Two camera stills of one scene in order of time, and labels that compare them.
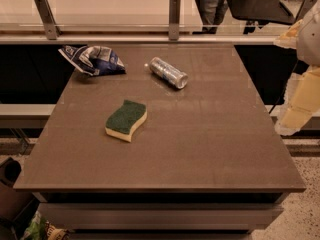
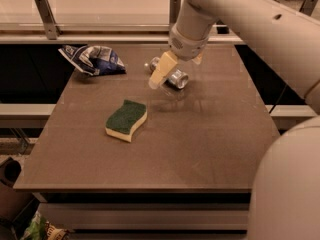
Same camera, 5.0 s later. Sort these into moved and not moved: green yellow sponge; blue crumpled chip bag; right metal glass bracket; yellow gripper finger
Moved: yellow gripper finger
Not moved: green yellow sponge; right metal glass bracket; blue crumpled chip bag
